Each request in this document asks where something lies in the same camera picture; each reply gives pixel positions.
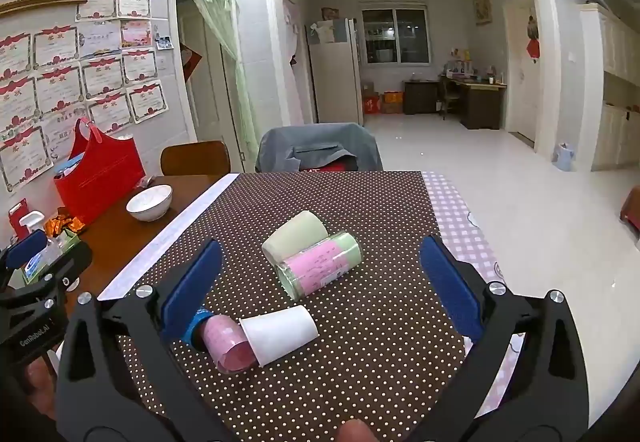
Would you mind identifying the chair with grey jacket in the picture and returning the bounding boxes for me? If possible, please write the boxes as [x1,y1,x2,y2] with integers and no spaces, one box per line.
[255,122,385,173]

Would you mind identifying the red and white packet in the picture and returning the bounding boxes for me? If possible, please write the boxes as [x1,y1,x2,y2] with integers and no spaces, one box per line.
[7,198,32,239]

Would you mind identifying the glass jar with pink label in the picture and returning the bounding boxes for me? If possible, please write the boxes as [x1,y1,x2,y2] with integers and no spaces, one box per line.
[276,232,363,299]

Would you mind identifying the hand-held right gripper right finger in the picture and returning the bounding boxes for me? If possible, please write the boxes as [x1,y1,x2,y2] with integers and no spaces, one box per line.
[420,236,590,442]

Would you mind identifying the person's left hand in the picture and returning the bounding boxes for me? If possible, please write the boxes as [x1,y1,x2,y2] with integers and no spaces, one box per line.
[22,356,59,425]

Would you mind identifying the orange snack wrappers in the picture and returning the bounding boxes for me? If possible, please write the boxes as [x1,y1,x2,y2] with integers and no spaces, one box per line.
[44,207,87,239]

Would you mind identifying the brown polka dot tablecloth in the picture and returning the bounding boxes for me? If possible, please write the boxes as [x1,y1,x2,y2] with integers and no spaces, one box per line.
[97,171,473,442]

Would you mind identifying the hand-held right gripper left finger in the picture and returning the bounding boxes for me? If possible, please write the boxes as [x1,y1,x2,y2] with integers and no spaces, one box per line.
[54,238,236,442]

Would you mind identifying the white wall cabinets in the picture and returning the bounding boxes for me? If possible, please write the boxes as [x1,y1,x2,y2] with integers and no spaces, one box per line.
[579,1,640,173]

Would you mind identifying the pink patterned cup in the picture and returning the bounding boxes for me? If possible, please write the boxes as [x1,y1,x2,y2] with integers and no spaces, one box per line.
[202,314,258,374]

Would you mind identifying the dark low cabinet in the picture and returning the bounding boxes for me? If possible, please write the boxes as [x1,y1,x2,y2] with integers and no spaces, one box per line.
[403,79,441,116]

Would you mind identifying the red door decoration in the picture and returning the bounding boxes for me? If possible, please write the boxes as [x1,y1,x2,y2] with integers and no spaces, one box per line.
[525,4,541,66]

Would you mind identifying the green tray of small things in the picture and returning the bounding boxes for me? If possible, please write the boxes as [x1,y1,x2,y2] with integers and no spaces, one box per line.
[20,227,82,283]

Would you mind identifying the red felt bag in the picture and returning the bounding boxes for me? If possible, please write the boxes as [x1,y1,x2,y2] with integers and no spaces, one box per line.
[53,118,146,226]

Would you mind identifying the white ceramic bowl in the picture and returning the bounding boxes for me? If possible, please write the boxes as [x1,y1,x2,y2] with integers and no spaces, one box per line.
[126,184,174,223]

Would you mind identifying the pink checked tablecloth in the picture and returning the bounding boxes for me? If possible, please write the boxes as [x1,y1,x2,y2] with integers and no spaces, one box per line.
[421,171,527,423]

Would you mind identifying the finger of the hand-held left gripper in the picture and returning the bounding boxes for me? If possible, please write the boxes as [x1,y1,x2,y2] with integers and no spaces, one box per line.
[0,229,49,275]
[27,241,93,295]

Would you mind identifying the white refrigerator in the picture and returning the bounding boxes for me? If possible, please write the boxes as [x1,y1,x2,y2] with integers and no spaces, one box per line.
[305,18,365,126]

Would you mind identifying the dark wooden desk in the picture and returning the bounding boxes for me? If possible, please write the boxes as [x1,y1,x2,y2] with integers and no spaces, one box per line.
[440,74,507,131]

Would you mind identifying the light green door curtain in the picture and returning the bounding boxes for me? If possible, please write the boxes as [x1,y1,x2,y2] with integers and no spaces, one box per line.
[172,0,251,173]

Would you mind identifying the window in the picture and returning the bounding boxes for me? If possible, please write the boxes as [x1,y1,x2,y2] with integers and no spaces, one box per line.
[361,7,431,66]

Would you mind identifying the brown wooden chair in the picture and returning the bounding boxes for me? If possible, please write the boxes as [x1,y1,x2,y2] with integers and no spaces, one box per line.
[160,140,232,176]

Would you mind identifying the dark desk chair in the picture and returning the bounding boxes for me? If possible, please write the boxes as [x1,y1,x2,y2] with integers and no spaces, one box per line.
[436,76,462,119]

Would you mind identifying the light blue bin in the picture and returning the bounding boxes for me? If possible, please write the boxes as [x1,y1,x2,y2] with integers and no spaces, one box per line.
[553,142,576,172]

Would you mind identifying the person's right hand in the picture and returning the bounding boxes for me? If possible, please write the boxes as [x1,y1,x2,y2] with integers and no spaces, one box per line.
[337,419,381,442]

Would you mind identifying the white door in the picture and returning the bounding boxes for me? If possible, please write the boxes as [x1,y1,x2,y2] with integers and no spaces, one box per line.
[504,0,540,144]

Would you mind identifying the wall of award certificates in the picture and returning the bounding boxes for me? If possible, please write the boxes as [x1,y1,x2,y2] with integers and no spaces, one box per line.
[0,0,169,194]

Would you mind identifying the white paper cup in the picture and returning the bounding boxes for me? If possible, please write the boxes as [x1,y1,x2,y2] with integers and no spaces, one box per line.
[239,306,320,368]

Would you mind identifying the red-brown stool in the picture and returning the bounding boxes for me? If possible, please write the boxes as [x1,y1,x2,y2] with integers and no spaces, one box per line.
[619,186,640,235]

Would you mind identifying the light green cup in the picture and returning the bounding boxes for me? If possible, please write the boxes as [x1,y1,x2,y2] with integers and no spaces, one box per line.
[261,210,329,268]

